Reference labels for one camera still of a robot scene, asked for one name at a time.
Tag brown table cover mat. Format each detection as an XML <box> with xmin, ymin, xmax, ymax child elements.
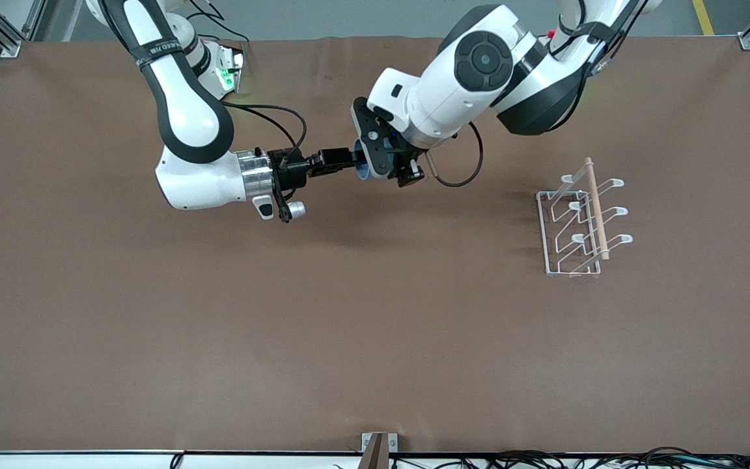
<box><xmin>0</xmin><ymin>34</ymin><xmax>750</xmax><ymax>455</ymax></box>

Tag white wire cup rack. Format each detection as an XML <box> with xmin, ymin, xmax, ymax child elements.
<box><xmin>536</xmin><ymin>156</ymin><xmax>634</xmax><ymax>279</ymax></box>

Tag blue plastic cup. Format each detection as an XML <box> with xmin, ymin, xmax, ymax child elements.
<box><xmin>354</xmin><ymin>139</ymin><xmax>377</xmax><ymax>182</ymax></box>

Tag black cable bundle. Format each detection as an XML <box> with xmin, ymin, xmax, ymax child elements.
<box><xmin>388</xmin><ymin>447</ymin><xmax>750</xmax><ymax>469</ymax></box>

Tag metal bracket with brown post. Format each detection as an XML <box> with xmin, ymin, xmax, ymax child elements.
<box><xmin>358</xmin><ymin>432</ymin><xmax>399</xmax><ymax>469</ymax></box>

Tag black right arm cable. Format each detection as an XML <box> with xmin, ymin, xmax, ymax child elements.
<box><xmin>221</xmin><ymin>100</ymin><xmax>309</xmax><ymax>161</ymax></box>

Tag black right base cables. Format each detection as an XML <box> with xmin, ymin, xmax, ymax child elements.
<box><xmin>183</xmin><ymin>0</ymin><xmax>251</xmax><ymax>56</ymax></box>

